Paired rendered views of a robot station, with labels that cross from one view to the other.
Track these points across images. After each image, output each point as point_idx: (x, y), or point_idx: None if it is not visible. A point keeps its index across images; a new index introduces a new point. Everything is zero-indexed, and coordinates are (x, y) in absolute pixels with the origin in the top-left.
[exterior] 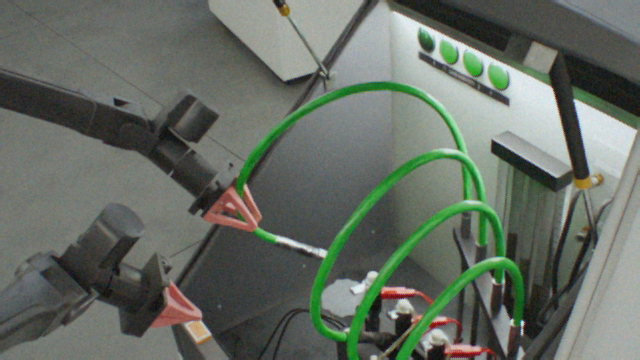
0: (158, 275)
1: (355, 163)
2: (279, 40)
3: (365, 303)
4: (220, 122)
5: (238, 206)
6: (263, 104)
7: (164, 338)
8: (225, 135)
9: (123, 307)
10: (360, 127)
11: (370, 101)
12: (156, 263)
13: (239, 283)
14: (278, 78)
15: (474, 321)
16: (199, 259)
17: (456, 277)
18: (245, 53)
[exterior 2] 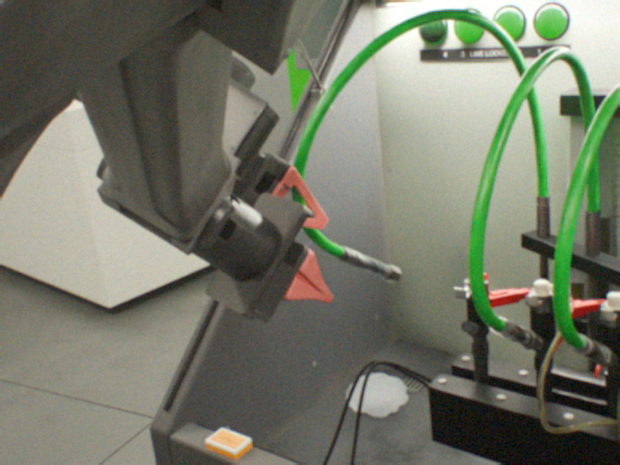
0: (289, 207)
1: (353, 217)
2: (99, 258)
3: (574, 204)
4: (37, 367)
5: (304, 190)
6: (89, 338)
7: None
8: (48, 379)
9: (246, 261)
10: (355, 168)
11: (362, 135)
12: (273, 201)
13: (248, 389)
14: (99, 310)
15: (593, 338)
16: (200, 350)
17: (505, 338)
18: (46, 293)
